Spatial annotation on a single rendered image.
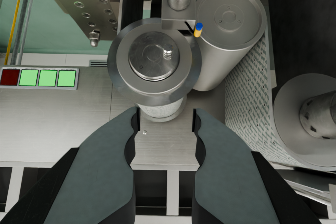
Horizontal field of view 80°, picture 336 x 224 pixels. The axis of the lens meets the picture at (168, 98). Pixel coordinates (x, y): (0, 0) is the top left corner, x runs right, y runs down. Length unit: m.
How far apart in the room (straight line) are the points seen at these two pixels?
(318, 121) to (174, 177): 0.42
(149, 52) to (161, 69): 0.03
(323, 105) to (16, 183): 0.75
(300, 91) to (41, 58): 3.63
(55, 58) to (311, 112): 3.53
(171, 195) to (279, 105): 0.42
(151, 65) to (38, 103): 0.51
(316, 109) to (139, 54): 0.25
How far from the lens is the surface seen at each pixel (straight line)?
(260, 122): 0.37
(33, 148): 0.74
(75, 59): 3.51
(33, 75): 0.77
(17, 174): 0.77
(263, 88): 0.36
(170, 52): 0.27
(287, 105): 0.35
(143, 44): 0.31
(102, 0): 0.60
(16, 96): 0.79
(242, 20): 0.37
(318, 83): 0.39
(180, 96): 0.30
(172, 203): 0.65
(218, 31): 0.35
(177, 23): 0.32
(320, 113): 0.33
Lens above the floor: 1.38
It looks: 12 degrees down
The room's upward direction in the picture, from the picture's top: 179 degrees counter-clockwise
